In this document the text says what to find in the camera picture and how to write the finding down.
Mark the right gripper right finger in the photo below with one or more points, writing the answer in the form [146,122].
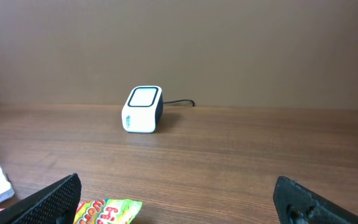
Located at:
[296,204]

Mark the white barcode scanner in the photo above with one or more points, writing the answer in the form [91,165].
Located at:
[142,110]

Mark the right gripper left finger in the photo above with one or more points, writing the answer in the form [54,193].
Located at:
[55,204]

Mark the Haribo gummy candy bag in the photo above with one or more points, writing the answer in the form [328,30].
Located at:
[107,211]

